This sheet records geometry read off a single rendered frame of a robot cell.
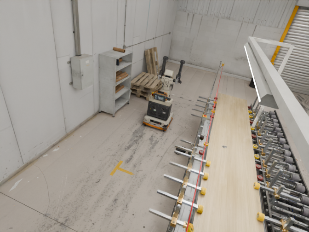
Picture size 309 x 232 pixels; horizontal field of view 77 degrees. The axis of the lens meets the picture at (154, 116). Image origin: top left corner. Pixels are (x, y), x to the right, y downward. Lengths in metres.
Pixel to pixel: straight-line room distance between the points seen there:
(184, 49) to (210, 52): 1.29
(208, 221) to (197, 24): 9.06
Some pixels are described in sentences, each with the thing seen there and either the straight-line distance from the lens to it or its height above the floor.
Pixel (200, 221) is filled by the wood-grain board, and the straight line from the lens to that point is 2.32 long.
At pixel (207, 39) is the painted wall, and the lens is 10.28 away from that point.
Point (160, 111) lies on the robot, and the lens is 4.63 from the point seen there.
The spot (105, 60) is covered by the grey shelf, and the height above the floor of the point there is 1.45.
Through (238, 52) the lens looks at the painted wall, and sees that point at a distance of 10.30.
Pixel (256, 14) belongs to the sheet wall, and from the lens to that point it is 10.20.
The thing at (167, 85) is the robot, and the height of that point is 1.06.
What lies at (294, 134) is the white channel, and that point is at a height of 2.43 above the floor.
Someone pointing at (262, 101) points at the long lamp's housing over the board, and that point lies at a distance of 1.40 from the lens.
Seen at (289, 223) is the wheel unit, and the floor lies 1.06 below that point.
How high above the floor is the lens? 2.79
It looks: 31 degrees down
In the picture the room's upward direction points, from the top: 9 degrees clockwise
